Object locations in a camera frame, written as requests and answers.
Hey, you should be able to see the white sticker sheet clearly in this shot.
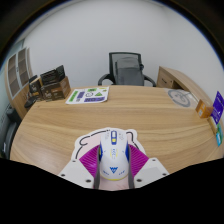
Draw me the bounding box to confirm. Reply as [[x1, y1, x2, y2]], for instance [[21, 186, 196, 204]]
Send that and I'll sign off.
[[65, 86, 110, 106]]

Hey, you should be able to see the black leather sofa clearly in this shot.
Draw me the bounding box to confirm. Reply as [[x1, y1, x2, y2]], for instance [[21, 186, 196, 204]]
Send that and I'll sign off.
[[0, 106, 23, 159]]

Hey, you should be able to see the small orange box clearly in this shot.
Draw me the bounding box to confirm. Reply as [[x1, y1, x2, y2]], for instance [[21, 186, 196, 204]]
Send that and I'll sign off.
[[195, 99, 214, 119]]

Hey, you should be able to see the wooden side desk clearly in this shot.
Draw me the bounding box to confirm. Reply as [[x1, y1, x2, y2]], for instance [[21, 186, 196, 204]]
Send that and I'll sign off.
[[155, 65, 214, 108]]

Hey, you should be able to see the black mesh office chair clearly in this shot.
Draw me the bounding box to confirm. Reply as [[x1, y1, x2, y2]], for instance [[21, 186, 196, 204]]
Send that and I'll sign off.
[[97, 51, 157, 88]]

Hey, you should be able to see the black cardboard box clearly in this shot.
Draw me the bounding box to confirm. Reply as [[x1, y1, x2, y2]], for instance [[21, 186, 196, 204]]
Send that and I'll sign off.
[[39, 64, 66, 86]]

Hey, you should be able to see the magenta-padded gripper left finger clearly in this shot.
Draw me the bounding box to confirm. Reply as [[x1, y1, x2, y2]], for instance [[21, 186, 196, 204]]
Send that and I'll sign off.
[[58, 143, 101, 190]]

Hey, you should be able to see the white blue computer mouse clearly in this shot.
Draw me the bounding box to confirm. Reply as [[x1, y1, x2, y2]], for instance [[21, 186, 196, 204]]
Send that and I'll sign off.
[[97, 129, 131, 182]]

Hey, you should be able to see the wooden shelf unit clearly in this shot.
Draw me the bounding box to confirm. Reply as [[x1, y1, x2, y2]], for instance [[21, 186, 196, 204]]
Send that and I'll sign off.
[[3, 47, 34, 119]]

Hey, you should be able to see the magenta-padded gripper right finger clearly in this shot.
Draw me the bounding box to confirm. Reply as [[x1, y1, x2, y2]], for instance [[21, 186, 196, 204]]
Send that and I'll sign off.
[[127, 143, 170, 189]]

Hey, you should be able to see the wide brown cardboard box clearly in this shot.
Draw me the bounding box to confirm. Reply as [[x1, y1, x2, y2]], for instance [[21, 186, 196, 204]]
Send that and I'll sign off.
[[39, 75, 72, 102]]

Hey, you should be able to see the purple card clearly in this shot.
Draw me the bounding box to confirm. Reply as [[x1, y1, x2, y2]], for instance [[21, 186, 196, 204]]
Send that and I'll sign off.
[[210, 90, 224, 125]]

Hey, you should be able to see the small teal box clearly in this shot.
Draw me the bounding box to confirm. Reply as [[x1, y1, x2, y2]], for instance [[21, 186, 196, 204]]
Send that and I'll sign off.
[[214, 123, 224, 148]]

